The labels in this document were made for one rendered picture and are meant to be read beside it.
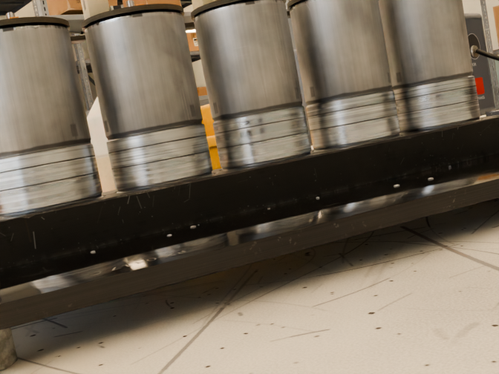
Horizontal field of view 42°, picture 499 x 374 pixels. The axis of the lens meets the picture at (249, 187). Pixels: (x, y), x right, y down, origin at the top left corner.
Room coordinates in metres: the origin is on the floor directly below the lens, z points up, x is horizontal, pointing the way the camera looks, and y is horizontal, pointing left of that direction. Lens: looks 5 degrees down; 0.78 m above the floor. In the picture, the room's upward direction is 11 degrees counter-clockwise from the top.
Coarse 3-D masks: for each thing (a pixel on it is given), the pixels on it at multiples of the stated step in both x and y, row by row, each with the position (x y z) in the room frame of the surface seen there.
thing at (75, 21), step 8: (40, 0) 2.56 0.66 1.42; (288, 0) 3.41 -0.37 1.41; (40, 8) 2.56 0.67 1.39; (48, 16) 2.56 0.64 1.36; (56, 16) 2.58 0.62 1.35; (64, 16) 2.60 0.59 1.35; (72, 16) 2.62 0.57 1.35; (80, 16) 2.65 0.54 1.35; (184, 16) 2.98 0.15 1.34; (72, 24) 2.71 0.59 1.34; (80, 24) 2.74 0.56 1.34; (200, 96) 2.99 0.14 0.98; (88, 112) 2.63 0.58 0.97
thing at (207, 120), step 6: (204, 108) 0.57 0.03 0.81; (204, 114) 0.57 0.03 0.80; (210, 114) 0.57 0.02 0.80; (204, 120) 0.58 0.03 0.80; (210, 120) 0.57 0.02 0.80; (210, 126) 0.57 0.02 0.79; (210, 132) 0.57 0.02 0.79; (210, 138) 0.44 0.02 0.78; (210, 144) 0.44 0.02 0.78; (210, 150) 0.44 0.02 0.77; (216, 150) 0.45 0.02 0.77; (210, 156) 0.44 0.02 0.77; (216, 156) 0.45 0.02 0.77; (216, 162) 0.45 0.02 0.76; (216, 168) 0.45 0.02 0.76
